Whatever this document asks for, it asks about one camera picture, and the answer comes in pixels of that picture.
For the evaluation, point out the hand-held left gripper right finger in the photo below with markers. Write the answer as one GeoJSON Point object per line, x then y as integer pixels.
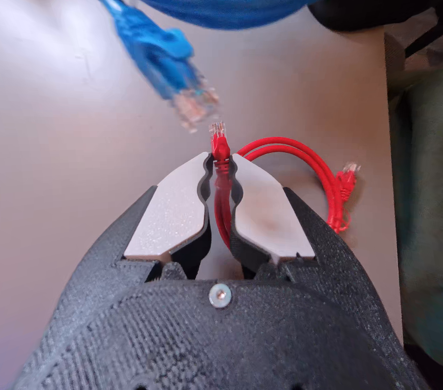
{"type": "Point", "coordinates": [270, 220]}

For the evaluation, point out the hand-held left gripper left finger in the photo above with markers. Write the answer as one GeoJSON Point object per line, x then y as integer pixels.
{"type": "Point", "coordinates": [173, 210]}

